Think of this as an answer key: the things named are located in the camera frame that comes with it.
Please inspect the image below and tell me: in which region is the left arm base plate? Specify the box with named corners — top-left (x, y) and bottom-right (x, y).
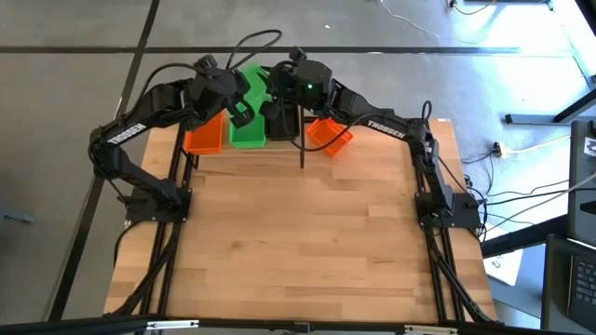
top-left (124, 187), bottom-right (193, 223)

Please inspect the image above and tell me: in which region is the black desk leg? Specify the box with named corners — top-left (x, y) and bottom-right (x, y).
top-left (481, 214), bottom-right (570, 260)

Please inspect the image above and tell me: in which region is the black plastic basket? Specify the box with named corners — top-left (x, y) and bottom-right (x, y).
top-left (264, 102), bottom-right (303, 141)

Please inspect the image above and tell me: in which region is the white paper sheet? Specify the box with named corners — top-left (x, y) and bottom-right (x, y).
top-left (482, 249), bottom-right (525, 287)

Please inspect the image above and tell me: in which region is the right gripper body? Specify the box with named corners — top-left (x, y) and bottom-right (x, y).
top-left (272, 60), bottom-right (335, 113)

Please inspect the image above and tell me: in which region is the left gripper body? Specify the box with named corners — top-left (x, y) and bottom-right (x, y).
top-left (188, 68), bottom-right (252, 117)

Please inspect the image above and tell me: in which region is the white floor cable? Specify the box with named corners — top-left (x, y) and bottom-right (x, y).
top-left (377, 0), bottom-right (467, 46)

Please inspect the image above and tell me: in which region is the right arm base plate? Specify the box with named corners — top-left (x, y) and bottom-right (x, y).
top-left (415, 192), bottom-right (483, 230)

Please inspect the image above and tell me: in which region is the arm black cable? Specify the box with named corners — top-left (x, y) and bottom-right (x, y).
top-left (139, 29), bottom-right (284, 101)
top-left (278, 100), bottom-right (434, 154)

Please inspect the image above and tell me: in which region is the black laptop keyboard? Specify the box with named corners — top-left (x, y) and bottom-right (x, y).
top-left (541, 234), bottom-right (596, 334)

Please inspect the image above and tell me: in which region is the grey desk foot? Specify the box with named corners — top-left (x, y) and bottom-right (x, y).
top-left (505, 87), bottom-right (596, 127)

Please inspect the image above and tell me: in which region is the black aluminium table frame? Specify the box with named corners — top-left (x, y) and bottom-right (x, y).
top-left (104, 109), bottom-right (502, 327)

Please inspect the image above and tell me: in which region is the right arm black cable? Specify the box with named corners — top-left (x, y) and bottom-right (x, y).
top-left (278, 100), bottom-right (434, 154)

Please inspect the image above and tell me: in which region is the black rig crossbar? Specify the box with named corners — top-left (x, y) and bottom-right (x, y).
top-left (0, 314), bottom-right (596, 335)

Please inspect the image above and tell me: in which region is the black computer case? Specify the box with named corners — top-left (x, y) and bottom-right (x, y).
top-left (566, 119), bottom-right (596, 248)

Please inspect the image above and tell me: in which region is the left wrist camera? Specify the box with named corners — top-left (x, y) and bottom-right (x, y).
top-left (192, 53), bottom-right (219, 72)

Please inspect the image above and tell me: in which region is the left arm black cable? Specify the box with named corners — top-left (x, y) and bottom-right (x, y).
top-left (139, 29), bottom-right (284, 101)

